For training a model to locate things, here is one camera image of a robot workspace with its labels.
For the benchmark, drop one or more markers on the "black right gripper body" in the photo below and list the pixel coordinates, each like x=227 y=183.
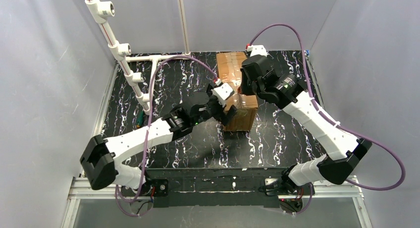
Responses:
x=245 y=81

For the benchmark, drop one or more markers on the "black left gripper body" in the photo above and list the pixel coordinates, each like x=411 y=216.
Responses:
x=218 y=107

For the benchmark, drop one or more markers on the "brown cardboard express box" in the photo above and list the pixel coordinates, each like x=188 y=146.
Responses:
x=228 y=68

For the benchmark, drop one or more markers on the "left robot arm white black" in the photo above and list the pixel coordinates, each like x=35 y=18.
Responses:
x=102 y=159

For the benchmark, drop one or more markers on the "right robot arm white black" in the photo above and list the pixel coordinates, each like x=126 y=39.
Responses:
x=343 y=150

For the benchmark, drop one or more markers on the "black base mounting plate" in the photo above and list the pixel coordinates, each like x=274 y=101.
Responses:
x=214 y=187

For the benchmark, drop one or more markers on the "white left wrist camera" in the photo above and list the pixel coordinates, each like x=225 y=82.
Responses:
x=223 y=91

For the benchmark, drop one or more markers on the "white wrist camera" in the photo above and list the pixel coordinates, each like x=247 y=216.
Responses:
x=254 y=50
x=223 y=91

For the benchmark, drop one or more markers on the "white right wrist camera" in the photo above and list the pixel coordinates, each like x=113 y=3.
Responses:
x=254 y=50

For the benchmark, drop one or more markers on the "green handled tool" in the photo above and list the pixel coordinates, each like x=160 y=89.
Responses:
x=139 y=120

